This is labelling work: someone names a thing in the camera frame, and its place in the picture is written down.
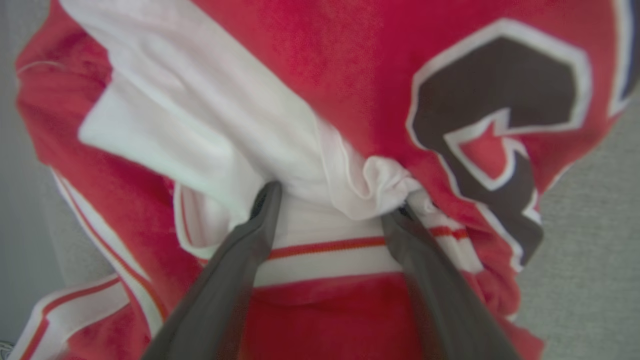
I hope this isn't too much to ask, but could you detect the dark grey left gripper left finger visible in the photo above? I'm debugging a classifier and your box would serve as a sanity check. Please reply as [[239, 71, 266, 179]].
[[141, 181, 284, 360]]

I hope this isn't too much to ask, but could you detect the red and white sports jersey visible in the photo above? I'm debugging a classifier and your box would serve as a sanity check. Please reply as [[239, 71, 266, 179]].
[[10, 0, 640, 360]]

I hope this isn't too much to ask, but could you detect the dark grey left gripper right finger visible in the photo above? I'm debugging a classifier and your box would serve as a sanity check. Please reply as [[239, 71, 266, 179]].
[[382, 207, 521, 360]]

